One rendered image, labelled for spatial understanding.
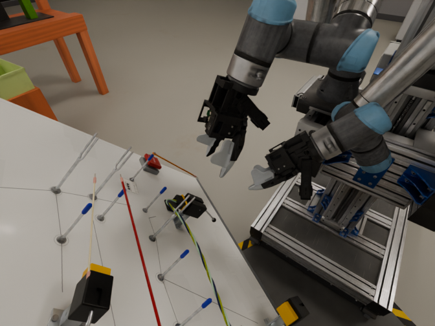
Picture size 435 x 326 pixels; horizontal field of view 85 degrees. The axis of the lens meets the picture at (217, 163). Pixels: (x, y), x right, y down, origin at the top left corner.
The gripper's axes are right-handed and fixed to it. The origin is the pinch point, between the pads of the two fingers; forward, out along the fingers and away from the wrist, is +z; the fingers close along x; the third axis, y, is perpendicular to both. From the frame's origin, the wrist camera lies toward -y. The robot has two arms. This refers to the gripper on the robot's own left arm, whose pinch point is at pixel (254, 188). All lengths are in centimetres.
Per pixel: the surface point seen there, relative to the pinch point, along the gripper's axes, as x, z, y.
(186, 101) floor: -229, 107, 84
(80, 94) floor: -195, 220, 175
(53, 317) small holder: 48, 12, 10
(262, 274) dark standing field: -68, 57, -73
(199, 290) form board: 25.1, 13.5, -8.2
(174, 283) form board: 29.0, 14.0, -2.4
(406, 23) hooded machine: -528, -217, 8
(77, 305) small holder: 48.0, 5.8, 10.1
